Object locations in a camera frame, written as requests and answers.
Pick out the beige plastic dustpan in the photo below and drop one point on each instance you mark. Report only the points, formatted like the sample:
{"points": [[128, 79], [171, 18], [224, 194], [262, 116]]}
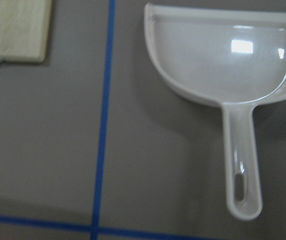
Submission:
{"points": [[231, 59]]}

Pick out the bamboo cutting board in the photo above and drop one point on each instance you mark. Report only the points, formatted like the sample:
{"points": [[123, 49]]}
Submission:
{"points": [[24, 30]]}

